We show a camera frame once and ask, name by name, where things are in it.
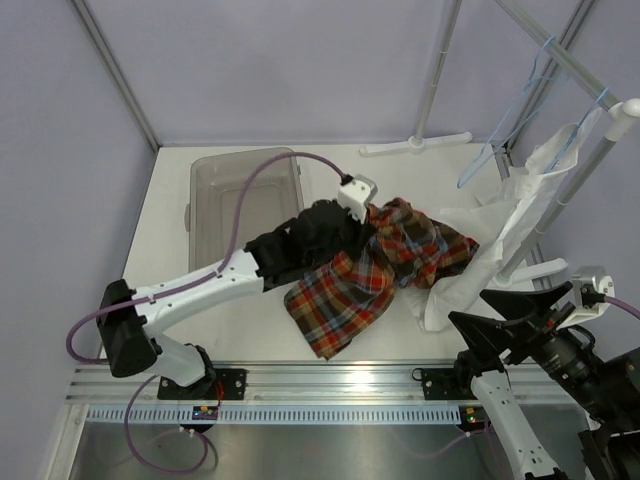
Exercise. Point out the left aluminium frame post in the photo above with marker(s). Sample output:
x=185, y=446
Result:
x=98, y=40

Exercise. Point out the right aluminium frame post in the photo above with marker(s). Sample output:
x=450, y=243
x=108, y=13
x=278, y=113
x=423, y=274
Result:
x=560, y=60

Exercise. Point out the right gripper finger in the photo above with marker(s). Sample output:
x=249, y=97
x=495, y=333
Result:
x=534, y=307
x=486, y=339

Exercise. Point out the white clothes rack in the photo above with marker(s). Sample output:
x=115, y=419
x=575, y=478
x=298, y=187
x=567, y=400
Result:
x=622, y=114

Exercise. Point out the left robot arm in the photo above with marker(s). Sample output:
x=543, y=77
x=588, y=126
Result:
x=132, y=322

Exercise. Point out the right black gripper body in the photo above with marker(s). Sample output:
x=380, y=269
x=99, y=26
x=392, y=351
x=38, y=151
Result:
x=541, y=332

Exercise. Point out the red plaid shirt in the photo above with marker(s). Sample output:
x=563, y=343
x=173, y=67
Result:
x=336, y=302

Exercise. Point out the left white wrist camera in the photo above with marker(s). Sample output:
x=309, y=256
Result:
x=355, y=194

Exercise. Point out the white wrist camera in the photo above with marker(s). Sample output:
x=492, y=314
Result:
x=590, y=285
x=355, y=194

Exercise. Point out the grey translucent plastic bin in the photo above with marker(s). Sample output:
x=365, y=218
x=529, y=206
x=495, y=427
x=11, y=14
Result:
x=216, y=183

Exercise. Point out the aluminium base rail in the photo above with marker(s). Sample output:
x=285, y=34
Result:
x=339, y=383

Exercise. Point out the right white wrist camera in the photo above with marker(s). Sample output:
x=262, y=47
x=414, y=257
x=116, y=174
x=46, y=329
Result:
x=590, y=285

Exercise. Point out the white shirt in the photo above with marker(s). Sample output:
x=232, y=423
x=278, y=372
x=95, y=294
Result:
x=499, y=225

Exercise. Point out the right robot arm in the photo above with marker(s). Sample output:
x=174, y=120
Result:
x=606, y=391

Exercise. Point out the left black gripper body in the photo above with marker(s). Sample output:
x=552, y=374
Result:
x=351, y=234

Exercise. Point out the white slotted cable duct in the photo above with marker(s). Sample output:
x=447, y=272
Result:
x=234, y=414

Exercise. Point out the aluminium frame post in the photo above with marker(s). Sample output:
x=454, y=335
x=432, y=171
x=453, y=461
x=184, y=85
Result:
x=98, y=40
x=560, y=60

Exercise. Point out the light blue wire hanger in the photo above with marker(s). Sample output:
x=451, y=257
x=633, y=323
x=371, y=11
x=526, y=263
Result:
x=510, y=115

